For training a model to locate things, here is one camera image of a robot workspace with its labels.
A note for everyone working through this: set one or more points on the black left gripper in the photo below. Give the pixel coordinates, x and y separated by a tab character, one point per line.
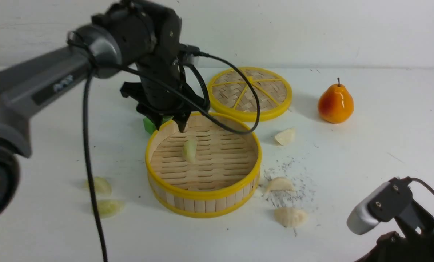
148	35

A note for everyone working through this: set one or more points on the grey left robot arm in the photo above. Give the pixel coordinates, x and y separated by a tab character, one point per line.
29	87

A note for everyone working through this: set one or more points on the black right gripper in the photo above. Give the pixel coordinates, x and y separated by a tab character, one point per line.
415	244

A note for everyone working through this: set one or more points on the orange toy pear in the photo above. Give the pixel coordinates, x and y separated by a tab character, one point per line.
336	104

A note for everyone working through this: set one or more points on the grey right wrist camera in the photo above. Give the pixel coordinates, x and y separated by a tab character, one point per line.
386	202

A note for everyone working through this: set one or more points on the pale green dumpling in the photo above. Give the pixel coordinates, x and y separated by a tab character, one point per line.
102	187
109	207
189	150

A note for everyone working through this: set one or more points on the green toy cube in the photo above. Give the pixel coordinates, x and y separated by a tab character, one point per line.
150	127

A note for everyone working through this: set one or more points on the woven bamboo steamer lid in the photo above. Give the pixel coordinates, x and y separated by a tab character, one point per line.
230	94

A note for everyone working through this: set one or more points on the white ridged front dumpling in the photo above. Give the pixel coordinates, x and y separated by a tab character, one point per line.
290	217

